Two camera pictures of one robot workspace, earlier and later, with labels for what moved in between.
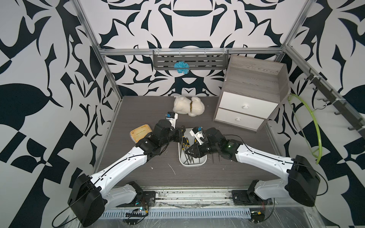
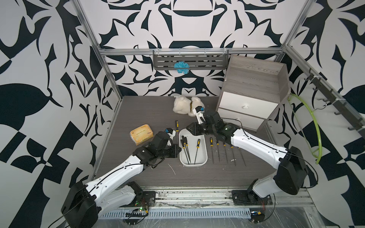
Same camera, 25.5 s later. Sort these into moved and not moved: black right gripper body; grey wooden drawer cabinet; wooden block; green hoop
Moved: black right gripper body
Not moved: wooden block; green hoop; grey wooden drawer cabinet
